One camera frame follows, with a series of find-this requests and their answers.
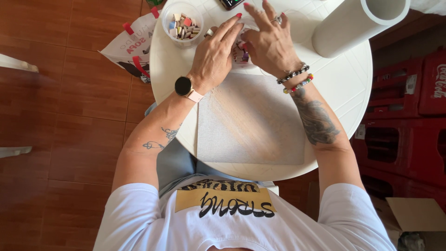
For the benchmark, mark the grey mesh board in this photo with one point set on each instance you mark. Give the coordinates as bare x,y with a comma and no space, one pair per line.
251,122

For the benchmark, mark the white cardboard tube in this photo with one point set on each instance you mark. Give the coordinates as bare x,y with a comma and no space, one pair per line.
345,28

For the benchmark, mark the white plastic furniture part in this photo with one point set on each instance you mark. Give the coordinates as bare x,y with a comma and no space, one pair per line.
17,63
14,151

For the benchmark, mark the heap of tiles in cup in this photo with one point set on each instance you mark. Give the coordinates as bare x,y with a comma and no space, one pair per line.
184,27

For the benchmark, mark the white printed t-shirt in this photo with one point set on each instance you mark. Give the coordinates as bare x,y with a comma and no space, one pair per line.
146,223

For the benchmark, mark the black smartphone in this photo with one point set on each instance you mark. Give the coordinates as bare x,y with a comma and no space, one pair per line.
230,3

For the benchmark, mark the brown cardboard box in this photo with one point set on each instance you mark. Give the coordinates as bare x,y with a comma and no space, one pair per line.
418,216

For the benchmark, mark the stack of red plastic crates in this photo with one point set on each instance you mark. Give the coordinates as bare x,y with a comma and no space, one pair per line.
400,115

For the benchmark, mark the person's right hand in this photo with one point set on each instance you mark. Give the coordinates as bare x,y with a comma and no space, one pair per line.
273,48

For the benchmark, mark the white cloth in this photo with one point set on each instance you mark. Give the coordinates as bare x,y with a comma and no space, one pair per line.
430,6

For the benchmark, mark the green object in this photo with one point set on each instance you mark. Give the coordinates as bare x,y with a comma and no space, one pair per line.
154,1

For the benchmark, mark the person's left hand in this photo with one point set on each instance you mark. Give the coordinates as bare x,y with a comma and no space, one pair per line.
212,59

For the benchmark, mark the clear plastic cup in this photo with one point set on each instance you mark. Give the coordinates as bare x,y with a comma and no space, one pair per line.
167,33

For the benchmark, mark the white plastic chair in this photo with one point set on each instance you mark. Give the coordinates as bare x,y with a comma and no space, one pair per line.
271,186

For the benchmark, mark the heap of tiles in tub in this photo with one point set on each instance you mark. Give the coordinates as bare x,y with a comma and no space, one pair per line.
240,55

